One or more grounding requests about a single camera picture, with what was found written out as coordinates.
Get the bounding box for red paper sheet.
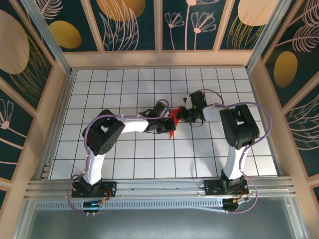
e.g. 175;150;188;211
167;107;184;139

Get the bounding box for grey metal tray sheet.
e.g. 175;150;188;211
13;196;309;239

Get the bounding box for teal panel with pink flowers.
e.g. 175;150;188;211
161;0;221;50

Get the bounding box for small circuit board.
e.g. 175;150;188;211
82;201;104;210
223;198;250;212

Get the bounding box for teal panel, pale circle, yellow lines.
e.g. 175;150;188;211
219;0;282;50

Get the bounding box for teal panel, yellow circle, leaves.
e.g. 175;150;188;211
89;0;157;52

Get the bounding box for teal panel with pale fern lines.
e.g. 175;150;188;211
284;92;319;177

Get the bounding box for teal panel, yellow oval, pale fern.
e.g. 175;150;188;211
261;0;319;108

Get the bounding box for teal panel, single flower, stems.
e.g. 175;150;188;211
0;82;34;181

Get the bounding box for teal panel, large pale disc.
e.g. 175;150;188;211
0;9;54;110

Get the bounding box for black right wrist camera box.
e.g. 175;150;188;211
183;91;208;111

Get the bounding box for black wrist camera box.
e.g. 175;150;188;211
183;91;208;111
151;101;172;118

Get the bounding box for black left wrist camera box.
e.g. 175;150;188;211
151;101;172;118

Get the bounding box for aluminium cross rail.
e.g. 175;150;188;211
24;176;299;200

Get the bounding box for aluminium side rail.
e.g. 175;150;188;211
245;67;285;175
37;68;75;180

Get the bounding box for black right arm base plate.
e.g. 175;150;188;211
204;179;249;196

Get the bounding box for slotted grey cable duct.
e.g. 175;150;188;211
35;200;225;213

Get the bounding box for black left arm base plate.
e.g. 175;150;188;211
71;181;117;198

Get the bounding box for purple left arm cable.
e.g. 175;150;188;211
67;99;173;216

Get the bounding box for aluminium corner post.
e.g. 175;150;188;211
245;0;292;72
21;0;73;75

